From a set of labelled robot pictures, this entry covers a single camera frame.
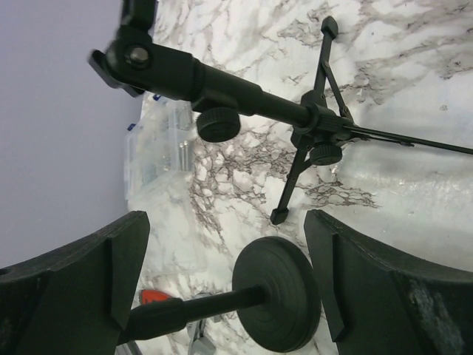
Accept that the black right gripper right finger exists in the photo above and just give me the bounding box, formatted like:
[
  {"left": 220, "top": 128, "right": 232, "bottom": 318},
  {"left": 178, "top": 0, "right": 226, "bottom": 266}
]
[{"left": 304, "top": 209, "right": 472, "bottom": 354}]

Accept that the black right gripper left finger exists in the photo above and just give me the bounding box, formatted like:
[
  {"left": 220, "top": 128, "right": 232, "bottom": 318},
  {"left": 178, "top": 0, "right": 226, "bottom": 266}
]
[{"left": 1, "top": 211, "right": 150, "bottom": 354}]

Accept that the black round-base clip stand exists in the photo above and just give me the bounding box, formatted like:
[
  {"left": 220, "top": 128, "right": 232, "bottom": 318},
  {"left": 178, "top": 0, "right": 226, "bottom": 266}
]
[{"left": 118, "top": 236, "right": 321, "bottom": 353}]

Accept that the clear plastic screw box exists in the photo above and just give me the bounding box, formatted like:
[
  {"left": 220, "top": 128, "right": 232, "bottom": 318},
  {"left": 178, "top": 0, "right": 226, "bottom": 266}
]
[{"left": 123, "top": 95, "right": 205, "bottom": 276}]

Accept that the black tripod shock mount stand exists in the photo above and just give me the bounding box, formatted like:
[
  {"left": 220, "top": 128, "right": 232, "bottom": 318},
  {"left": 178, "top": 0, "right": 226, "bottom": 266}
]
[{"left": 88, "top": 1, "right": 472, "bottom": 225}]

